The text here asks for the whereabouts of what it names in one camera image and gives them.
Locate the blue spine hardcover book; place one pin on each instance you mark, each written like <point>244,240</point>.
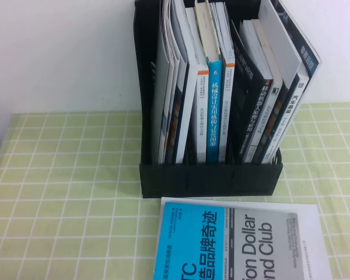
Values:
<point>214,116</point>

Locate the black plastic book holder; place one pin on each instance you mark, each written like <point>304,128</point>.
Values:
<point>210,181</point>

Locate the thin white orange-banded book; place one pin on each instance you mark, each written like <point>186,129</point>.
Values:
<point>227,111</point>

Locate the black spine robotics book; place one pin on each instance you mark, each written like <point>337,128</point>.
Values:
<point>259,102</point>

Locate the grey spine paperback book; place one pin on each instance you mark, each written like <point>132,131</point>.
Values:
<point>269,116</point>

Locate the dark orange cover thin book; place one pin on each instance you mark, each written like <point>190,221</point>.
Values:
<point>275,128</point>

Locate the blue grey Dollar Club book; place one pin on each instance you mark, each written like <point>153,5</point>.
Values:
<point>192,242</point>

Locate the white spine navy book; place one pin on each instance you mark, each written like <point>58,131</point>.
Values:
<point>294,105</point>

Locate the curved white orange magazine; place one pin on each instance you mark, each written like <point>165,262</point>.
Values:
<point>172,128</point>

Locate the green checkered tablecloth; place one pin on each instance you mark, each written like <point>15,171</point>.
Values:
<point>61,189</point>

